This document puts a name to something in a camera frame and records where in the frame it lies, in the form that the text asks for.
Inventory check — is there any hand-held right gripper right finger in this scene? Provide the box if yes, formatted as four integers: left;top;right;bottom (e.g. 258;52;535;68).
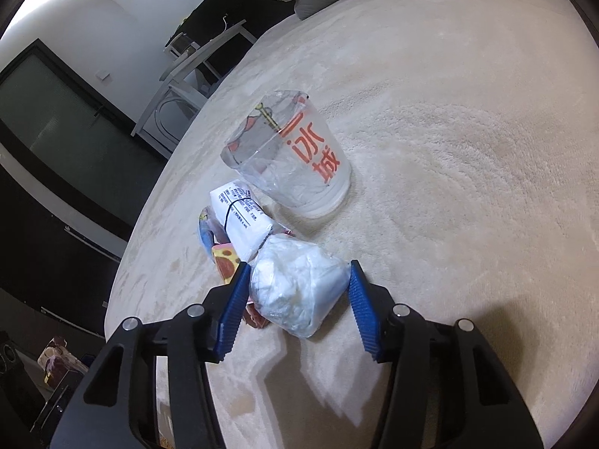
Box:
347;259;546;449

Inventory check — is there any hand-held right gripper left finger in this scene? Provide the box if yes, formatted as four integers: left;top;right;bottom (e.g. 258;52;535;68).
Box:
49;262;253;449

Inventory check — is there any colourful snack wrapper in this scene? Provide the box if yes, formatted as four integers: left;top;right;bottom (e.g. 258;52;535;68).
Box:
199;206;270;331

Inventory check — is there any white plastic ball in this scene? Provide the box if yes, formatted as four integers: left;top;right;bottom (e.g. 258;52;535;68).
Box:
249;234;352;340

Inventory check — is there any white printed wrapper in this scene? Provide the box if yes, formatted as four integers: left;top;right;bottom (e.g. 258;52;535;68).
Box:
209;180;277;263

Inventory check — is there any clear plastic cup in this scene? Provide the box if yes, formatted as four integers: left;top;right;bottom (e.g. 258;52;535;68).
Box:
221;90;352;218

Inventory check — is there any printed cardboard box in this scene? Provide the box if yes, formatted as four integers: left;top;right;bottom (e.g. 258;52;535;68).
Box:
38;336;89;387

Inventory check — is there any bed with beige blanket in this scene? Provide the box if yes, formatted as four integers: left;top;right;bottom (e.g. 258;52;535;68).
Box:
100;0;599;449

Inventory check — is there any clear chair with grey cushion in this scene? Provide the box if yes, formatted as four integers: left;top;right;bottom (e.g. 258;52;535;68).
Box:
156;89;207;141

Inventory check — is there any black speaker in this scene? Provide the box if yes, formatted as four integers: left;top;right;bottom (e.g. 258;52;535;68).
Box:
0;332;22;377

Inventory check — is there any white desk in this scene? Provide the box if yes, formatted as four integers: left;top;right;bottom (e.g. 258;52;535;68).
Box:
131;19;257;160

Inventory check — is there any dark glass door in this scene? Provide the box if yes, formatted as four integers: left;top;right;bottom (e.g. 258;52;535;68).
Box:
0;39;155;225

